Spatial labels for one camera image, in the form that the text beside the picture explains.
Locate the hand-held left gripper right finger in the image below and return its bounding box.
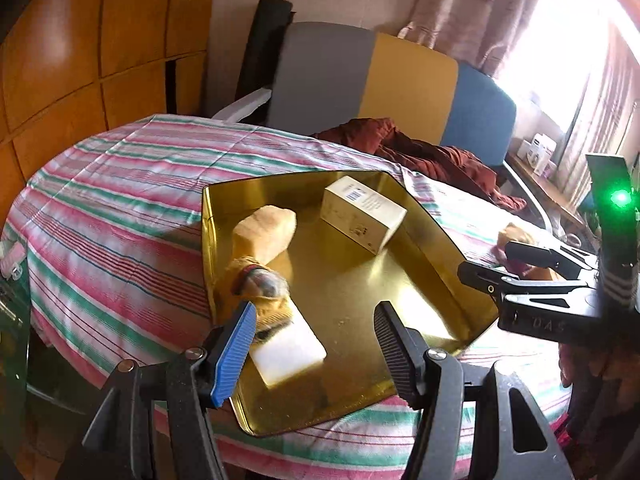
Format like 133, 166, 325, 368
373, 301, 576, 480

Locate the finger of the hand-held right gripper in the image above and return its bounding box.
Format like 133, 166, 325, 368
504, 240, 599, 282
456, 259, 603, 347

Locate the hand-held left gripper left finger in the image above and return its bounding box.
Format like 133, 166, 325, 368
55, 301, 257, 480

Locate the yellow sponge block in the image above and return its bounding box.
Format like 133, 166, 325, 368
232, 204, 298, 267
494, 222, 563, 282

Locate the golden metal tray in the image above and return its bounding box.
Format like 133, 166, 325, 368
201, 170, 501, 437

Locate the white rectangular block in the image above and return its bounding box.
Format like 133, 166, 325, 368
248, 305, 328, 390

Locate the wooden desk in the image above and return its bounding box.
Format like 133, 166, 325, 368
505, 152, 601, 243

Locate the yellow plush toy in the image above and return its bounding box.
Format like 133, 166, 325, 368
222, 256, 295, 333

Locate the large white box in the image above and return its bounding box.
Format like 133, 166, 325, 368
531, 133, 558, 162

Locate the pink patterned curtain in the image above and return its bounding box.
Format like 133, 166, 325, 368
400, 0, 548, 80
552, 15, 640, 211

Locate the red-brown crumpled cloth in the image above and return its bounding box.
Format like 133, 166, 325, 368
311, 117, 528, 211

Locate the white cardboard box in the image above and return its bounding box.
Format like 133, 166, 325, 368
320, 175, 407, 256

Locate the striped tablecloth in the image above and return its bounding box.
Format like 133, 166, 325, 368
2, 114, 573, 466

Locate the glass side table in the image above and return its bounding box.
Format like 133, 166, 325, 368
0, 280, 32, 461

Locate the pink white plastic object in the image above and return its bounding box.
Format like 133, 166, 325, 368
0, 240, 27, 281

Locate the grey yellow blue chair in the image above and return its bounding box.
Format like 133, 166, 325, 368
212, 21, 556, 235

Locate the black rolled mat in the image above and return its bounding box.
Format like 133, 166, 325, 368
235, 0, 294, 126

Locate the wooden wardrobe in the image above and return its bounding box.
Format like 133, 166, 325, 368
0, 0, 221, 196

